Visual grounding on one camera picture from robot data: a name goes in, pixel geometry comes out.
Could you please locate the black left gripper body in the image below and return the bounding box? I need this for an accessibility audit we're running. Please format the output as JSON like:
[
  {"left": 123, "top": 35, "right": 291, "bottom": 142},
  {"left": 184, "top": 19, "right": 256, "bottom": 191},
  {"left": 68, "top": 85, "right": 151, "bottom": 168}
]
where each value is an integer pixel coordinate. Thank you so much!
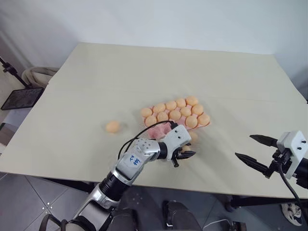
[{"left": 167, "top": 146, "right": 184, "bottom": 168}]

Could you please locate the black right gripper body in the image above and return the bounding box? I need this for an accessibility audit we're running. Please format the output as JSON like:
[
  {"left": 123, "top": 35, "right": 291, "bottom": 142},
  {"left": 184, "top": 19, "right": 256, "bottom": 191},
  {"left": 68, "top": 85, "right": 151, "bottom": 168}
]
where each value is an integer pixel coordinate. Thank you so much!
[{"left": 264, "top": 149, "right": 290, "bottom": 179}]

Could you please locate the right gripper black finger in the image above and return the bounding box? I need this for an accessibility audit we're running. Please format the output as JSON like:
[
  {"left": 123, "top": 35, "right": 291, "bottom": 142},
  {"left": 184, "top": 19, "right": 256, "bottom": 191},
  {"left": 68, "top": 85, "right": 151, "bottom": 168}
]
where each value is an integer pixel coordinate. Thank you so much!
[
  {"left": 235, "top": 152, "right": 269, "bottom": 175},
  {"left": 249, "top": 134, "right": 278, "bottom": 147}
]

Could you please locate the pink egg carton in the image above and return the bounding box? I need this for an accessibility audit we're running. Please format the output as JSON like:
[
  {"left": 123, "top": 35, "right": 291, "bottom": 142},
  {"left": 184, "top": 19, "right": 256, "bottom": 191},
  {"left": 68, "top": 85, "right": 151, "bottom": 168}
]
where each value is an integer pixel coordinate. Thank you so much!
[{"left": 140, "top": 96, "right": 212, "bottom": 140}]

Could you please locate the white sneaker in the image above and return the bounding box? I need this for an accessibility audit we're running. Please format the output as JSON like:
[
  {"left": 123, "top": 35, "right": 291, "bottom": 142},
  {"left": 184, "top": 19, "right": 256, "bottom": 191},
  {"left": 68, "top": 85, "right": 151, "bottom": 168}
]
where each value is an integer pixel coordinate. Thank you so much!
[{"left": 281, "top": 203, "right": 303, "bottom": 226}]

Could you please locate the dark rounded shape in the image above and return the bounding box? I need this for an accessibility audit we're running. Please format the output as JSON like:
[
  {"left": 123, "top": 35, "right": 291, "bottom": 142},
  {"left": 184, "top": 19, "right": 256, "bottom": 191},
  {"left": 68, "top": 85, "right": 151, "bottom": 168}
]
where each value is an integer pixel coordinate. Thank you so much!
[
  {"left": 162, "top": 200, "right": 203, "bottom": 231},
  {"left": 112, "top": 208, "right": 141, "bottom": 231}
]

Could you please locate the beige fabric bag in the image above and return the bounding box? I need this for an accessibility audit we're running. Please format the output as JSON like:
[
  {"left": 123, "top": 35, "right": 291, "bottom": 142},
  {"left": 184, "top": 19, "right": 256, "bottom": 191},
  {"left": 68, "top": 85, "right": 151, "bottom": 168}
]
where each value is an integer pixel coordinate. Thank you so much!
[{"left": 21, "top": 66, "right": 60, "bottom": 90}]

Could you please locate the black flat tablet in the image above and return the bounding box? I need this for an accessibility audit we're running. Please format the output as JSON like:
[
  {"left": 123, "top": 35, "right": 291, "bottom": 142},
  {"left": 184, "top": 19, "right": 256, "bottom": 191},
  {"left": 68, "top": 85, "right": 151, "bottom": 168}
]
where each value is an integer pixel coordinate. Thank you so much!
[{"left": 0, "top": 87, "right": 45, "bottom": 111}]

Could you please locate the cardboard box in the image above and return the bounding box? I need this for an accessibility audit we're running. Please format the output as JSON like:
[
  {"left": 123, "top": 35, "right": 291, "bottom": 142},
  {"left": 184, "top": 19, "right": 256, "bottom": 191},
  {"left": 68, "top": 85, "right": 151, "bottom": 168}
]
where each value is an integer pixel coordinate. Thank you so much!
[{"left": 0, "top": 122, "right": 16, "bottom": 147}]

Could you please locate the black tripod stand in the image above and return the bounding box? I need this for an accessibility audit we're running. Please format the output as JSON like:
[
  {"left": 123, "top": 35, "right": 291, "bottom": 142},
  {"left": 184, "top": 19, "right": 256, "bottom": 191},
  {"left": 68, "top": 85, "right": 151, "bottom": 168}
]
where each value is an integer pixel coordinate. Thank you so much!
[{"left": 0, "top": 57, "right": 32, "bottom": 90}]

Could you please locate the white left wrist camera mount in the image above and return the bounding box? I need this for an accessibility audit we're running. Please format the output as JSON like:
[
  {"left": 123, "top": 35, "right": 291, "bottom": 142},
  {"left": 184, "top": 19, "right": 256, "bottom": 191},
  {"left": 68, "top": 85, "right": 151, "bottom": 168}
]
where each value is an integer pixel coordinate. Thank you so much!
[{"left": 163, "top": 124, "right": 192, "bottom": 161}]

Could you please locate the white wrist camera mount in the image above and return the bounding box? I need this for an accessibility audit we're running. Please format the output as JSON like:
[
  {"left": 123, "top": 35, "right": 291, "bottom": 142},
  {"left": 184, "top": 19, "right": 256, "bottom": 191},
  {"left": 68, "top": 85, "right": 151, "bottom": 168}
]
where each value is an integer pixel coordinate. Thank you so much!
[
  {"left": 163, "top": 124, "right": 192, "bottom": 161},
  {"left": 276, "top": 130, "right": 308, "bottom": 179}
]

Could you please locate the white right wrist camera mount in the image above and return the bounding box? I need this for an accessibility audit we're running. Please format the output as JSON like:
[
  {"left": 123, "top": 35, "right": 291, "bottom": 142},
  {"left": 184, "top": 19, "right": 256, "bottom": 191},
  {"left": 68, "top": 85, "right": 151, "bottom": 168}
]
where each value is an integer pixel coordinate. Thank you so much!
[{"left": 276, "top": 130, "right": 308, "bottom": 179}]

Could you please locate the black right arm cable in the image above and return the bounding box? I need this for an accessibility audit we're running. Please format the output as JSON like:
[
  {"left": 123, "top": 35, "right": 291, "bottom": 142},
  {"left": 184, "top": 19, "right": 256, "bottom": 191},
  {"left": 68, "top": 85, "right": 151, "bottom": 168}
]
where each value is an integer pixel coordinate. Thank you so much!
[{"left": 278, "top": 163, "right": 304, "bottom": 218}]

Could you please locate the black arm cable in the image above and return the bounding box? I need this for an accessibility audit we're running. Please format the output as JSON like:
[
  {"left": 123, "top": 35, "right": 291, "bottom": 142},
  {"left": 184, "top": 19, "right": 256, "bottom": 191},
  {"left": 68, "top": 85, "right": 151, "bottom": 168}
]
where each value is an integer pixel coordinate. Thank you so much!
[
  {"left": 117, "top": 121, "right": 178, "bottom": 161},
  {"left": 278, "top": 163, "right": 304, "bottom": 218}
]

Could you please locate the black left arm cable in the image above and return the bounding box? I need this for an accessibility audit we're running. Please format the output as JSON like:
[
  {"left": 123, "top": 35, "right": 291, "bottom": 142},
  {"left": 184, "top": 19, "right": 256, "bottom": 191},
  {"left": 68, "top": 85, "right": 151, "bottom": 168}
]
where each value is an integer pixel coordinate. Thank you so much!
[{"left": 117, "top": 121, "right": 178, "bottom": 161}]

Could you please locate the black table frame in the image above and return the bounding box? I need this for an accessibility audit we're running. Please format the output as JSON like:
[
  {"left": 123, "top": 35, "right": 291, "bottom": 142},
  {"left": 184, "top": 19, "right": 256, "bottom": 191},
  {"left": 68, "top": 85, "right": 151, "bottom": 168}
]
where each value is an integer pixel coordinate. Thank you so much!
[{"left": 24, "top": 174, "right": 308, "bottom": 213}]

